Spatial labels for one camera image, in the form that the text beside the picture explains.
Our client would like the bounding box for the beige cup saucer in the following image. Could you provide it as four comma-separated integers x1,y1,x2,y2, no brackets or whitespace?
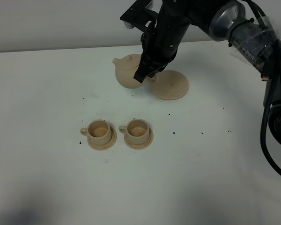
87,127,117,151
124,129,154,150

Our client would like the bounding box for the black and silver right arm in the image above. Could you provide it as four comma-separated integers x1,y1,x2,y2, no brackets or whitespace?
134,0,281,144

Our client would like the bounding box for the beige teapot saucer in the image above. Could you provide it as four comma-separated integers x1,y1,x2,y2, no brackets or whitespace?
150,70,189,100

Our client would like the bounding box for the left beige teacup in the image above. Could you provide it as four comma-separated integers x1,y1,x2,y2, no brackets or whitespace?
80,120,112,145

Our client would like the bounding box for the right beige cup saucer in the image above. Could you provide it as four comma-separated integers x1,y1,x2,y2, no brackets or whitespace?
124,129,154,150

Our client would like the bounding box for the left beige cup saucer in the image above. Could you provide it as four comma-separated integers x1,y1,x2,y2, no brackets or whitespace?
87,127,117,151

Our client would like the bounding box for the right beige teacup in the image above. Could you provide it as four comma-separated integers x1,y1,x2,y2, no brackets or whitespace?
118,119,150,145

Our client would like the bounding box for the beige teacup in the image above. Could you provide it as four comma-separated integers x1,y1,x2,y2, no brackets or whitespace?
118,119,150,145
80,120,112,145

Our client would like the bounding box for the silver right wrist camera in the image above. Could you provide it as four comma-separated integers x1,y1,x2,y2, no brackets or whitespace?
120,0,158,32

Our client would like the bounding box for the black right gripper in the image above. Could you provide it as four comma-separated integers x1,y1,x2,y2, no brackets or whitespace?
133,14,190,83

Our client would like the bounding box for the beige teapot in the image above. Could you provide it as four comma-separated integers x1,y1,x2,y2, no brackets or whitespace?
112,54,157,89

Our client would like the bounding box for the black right camera cable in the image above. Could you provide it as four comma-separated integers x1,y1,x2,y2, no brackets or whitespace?
243,0,281,183

